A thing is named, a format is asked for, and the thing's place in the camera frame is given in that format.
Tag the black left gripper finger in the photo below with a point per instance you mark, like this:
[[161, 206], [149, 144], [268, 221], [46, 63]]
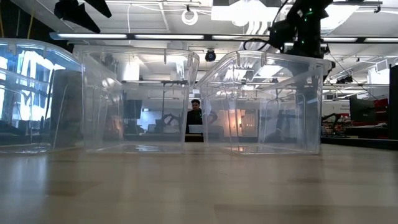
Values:
[[101, 7], [77, 15]]

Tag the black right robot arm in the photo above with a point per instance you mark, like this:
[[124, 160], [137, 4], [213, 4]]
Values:
[[308, 28]]

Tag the overhead light bar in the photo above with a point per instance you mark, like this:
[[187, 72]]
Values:
[[168, 36]]

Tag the clear plastic bin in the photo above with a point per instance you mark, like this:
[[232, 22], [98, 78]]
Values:
[[280, 93], [18, 93], [99, 93]]

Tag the person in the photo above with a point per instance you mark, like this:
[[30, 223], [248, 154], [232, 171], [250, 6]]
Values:
[[194, 118]]

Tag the small white box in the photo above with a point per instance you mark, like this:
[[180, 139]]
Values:
[[196, 129]]

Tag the dark desk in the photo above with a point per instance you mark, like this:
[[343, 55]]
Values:
[[194, 138]]

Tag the black track light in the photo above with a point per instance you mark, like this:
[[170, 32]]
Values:
[[344, 79]]

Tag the dark monitor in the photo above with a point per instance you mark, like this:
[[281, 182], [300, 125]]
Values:
[[362, 110]]

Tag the red cabinet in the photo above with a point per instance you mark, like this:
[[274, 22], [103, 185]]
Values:
[[382, 109]]

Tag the black dome camera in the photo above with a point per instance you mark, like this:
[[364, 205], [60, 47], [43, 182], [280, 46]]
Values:
[[210, 56]]

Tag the black table frame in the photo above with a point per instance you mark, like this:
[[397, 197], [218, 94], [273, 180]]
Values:
[[357, 143]]

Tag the black frame post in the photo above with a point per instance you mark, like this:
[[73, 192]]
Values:
[[393, 102]]

